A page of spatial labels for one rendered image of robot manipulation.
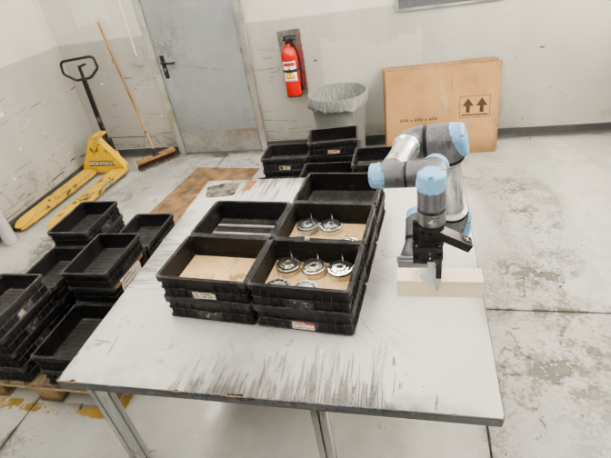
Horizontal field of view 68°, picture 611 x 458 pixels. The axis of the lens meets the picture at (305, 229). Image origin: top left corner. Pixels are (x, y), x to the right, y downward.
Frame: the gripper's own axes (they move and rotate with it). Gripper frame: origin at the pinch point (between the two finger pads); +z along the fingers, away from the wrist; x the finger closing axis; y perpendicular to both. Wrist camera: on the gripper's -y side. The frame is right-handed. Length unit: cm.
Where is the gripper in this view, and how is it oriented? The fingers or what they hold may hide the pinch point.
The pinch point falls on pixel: (438, 278)
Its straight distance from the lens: 140.4
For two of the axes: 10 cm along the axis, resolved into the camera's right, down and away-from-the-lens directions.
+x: -1.9, 5.6, -8.0
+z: 1.5, 8.3, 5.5
